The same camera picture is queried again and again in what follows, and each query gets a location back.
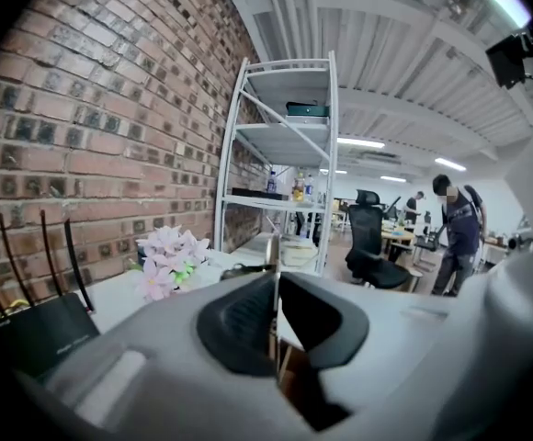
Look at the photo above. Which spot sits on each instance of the blue label plastic bottle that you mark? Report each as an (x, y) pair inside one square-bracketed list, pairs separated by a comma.
[(272, 183)]

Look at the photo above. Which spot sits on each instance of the pink artificial flower bunch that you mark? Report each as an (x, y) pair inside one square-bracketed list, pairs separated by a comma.
[(170, 260)]

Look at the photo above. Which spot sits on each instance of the clear plastic water bottle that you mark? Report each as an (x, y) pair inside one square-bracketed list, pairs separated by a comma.
[(309, 190)]

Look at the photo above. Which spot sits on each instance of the black flat tray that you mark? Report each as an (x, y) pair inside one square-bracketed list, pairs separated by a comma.
[(259, 193)]

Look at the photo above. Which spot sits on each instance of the white metal shelf rack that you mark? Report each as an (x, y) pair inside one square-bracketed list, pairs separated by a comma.
[(285, 143)]

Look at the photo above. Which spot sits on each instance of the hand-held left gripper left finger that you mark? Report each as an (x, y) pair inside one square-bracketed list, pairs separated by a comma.
[(165, 375)]

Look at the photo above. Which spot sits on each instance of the round wooden table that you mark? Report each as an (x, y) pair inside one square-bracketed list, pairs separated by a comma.
[(397, 236)]

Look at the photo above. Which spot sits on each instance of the long ceiling light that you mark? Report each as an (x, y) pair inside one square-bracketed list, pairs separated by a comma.
[(393, 179), (450, 164), (360, 143)]

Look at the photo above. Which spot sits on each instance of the brown wooden container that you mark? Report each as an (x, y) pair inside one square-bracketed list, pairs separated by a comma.
[(294, 365)]

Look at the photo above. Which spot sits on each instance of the black mesh office chair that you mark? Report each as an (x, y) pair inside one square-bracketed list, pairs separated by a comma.
[(367, 241)]

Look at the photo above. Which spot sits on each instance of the yellow drink bottle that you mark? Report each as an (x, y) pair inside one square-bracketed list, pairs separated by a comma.
[(298, 188)]

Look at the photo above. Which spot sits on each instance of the black router with antennas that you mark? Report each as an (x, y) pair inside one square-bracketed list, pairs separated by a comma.
[(41, 333)]

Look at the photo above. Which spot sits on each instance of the dark green flat box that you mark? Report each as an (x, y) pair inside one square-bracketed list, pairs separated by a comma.
[(308, 108)]

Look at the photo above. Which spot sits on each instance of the black mounted camera device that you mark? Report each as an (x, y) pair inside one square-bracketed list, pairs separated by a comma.
[(507, 62)]

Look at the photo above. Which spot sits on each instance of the white flat box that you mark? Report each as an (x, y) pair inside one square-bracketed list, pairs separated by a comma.
[(308, 120)]

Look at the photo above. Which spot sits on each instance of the small black office chair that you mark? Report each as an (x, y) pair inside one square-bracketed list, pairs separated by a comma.
[(427, 244)]

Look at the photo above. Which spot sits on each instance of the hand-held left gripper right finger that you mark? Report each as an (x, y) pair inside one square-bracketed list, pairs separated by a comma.
[(404, 356)]

